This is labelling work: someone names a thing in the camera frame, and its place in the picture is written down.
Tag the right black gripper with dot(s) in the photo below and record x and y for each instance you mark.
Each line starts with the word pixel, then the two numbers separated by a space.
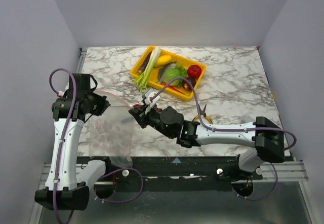
pixel 141 116

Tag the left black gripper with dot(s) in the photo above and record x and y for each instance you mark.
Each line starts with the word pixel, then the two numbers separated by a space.
pixel 103 104

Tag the clear zip top bag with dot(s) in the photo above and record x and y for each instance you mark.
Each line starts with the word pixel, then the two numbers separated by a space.
pixel 111 133

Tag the green celery stalk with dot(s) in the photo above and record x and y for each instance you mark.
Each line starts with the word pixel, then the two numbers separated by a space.
pixel 143 78

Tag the green cabbage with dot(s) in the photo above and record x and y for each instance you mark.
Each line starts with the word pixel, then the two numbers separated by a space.
pixel 169 75

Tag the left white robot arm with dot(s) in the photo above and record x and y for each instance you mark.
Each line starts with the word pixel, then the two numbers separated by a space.
pixel 65 189

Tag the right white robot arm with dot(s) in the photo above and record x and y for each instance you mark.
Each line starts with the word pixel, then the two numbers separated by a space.
pixel 264 139

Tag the small clear plastic bag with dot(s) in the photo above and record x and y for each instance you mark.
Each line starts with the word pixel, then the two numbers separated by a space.
pixel 246 119

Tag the red black utility knife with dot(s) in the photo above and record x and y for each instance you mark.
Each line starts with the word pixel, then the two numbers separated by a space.
pixel 136 106

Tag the orange carrot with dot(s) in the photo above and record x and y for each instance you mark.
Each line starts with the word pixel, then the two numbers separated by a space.
pixel 173 89

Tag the grey toy fish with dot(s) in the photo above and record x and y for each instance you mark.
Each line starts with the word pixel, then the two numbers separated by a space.
pixel 163 70

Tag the purple eggplant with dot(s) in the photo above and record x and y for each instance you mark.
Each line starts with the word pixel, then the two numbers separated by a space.
pixel 144 64

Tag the yellow plastic tray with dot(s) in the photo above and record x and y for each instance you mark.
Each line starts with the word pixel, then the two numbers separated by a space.
pixel 152 82

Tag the dark red apple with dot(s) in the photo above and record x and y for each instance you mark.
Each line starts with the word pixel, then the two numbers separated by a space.
pixel 188 83

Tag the yellow squash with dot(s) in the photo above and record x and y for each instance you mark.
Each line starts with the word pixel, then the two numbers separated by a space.
pixel 163 61

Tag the green grape bunch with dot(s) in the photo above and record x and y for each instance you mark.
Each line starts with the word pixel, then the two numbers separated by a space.
pixel 182 70

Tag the red tomato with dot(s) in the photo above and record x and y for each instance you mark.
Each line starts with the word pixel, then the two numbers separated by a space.
pixel 194 71

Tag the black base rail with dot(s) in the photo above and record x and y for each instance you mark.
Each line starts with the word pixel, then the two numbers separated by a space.
pixel 175 174

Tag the yellow handled pliers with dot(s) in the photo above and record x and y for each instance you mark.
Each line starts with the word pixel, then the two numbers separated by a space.
pixel 202 113

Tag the aluminium extrusion frame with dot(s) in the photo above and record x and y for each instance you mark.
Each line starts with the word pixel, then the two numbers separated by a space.
pixel 233 85

